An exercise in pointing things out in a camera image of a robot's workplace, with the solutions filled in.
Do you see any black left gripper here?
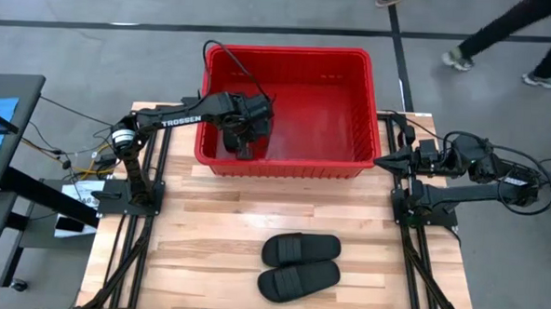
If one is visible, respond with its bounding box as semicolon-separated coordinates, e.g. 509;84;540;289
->
222;92;276;163

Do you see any red plastic bin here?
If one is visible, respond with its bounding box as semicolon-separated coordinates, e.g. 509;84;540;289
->
193;40;387;184

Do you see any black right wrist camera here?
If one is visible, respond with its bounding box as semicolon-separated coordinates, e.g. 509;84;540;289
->
417;138;441;157

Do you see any white box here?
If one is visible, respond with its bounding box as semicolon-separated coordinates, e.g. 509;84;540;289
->
53;213;87;239

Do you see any grey monitor with blue screen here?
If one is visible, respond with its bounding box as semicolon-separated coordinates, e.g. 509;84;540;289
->
0;72;47;196

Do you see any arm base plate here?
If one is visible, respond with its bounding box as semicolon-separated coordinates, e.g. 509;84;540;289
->
96;178;167;219
389;186;462;230

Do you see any white label sheet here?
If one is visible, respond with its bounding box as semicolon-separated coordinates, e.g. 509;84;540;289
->
60;178;107;209

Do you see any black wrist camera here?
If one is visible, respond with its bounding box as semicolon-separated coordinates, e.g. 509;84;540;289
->
245;96;275;123
417;138;441;157

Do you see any black rubber slide sandal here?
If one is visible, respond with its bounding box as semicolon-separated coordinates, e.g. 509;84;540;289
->
260;230;343;271
255;257;343;306

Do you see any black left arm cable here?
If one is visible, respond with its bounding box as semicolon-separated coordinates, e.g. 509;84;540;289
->
199;38;279;107

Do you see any black aluminium frame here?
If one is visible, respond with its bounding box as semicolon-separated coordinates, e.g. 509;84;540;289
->
370;111;486;309
80;100;174;309

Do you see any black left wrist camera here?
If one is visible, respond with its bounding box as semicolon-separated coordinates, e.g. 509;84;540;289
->
245;96;275;123

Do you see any thin black cable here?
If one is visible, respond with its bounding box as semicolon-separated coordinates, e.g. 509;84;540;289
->
37;95;120;130

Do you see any yellow cable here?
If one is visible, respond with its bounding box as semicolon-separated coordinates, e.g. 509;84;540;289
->
20;138;114;181

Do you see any person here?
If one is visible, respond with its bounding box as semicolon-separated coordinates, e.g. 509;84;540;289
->
439;0;551;90

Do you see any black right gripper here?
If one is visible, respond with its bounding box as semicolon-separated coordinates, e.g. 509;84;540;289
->
373;147;447;178

